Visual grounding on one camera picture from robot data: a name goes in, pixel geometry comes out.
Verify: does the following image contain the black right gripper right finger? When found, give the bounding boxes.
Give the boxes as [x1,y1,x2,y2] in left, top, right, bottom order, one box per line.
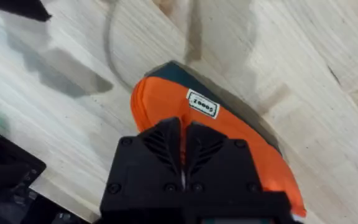
[183,121,264,194]

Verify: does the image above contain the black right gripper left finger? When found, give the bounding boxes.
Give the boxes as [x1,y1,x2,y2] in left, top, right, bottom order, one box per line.
[103,116,185,195]

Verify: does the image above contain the orange and teal zip bag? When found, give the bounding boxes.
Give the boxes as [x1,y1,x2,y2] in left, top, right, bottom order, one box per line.
[130,60,307,218]

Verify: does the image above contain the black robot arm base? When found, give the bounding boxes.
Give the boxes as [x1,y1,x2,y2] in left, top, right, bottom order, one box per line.
[0,123,90,224]

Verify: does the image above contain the black object at table edge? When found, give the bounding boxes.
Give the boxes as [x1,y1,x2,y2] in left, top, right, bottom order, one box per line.
[0,0,52,22]

